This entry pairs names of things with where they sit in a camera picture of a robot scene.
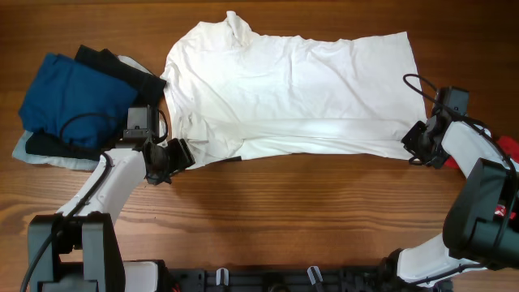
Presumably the light grey folded garment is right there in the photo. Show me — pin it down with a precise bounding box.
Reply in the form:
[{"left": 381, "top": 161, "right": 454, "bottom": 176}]
[{"left": 11, "top": 54, "right": 153, "bottom": 172}]

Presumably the black folded garment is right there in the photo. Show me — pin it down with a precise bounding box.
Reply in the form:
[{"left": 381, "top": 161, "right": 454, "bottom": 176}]
[{"left": 26, "top": 45, "right": 166, "bottom": 160}]

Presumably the red t-shirt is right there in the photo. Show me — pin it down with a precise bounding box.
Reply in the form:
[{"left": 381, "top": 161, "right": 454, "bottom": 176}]
[{"left": 441, "top": 135, "right": 519, "bottom": 222}]

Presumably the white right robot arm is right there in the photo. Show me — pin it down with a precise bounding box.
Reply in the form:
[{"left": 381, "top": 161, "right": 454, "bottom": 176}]
[{"left": 373, "top": 115, "right": 518, "bottom": 291}]

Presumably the white t-shirt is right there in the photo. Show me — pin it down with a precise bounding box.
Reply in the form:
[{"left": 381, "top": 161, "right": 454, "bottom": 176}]
[{"left": 162, "top": 11, "right": 426, "bottom": 167}]

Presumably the blue folded garment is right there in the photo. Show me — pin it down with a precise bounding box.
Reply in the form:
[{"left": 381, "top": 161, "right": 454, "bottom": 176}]
[{"left": 19, "top": 54, "right": 138, "bottom": 148}]

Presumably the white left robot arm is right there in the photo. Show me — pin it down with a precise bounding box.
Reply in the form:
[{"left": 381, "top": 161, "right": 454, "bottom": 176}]
[{"left": 20, "top": 139, "right": 195, "bottom": 291}]

